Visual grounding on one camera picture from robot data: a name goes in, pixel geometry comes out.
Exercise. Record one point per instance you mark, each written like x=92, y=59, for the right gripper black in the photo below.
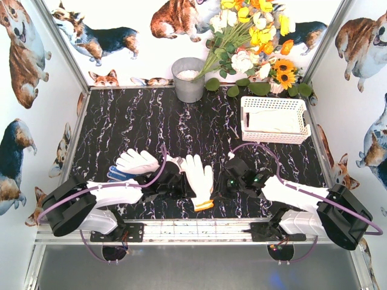
x=222, y=187

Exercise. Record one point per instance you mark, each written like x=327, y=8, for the white glove orange cuff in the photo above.
x=135, y=163

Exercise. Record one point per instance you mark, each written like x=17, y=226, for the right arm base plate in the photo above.
x=266, y=232

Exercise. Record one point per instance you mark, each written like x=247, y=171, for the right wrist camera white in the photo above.
x=230, y=155

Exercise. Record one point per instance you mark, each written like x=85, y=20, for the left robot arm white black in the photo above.
x=84, y=205

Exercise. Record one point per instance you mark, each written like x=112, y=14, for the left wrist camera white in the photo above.
x=175, y=161

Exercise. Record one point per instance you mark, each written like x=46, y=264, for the white perforated storage basket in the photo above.
x=250, y=104

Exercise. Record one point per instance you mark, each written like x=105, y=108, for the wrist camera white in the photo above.
x=175, y=161
x=230, y=155

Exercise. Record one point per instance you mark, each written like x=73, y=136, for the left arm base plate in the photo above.
x=128, y=232

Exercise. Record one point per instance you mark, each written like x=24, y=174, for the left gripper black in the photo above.
x=184, y=187

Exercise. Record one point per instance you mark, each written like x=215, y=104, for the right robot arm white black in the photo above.
x=334, y=213

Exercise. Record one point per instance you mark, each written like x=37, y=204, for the artificial flower bouquet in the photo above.
x=253, y=38

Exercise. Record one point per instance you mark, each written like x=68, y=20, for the blue dotted glove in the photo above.
x=119, y=174

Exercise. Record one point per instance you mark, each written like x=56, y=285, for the grey metal bucket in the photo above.
x=188, y=82

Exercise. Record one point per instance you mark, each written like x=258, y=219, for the yellow coated glove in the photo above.
x=200, y=179

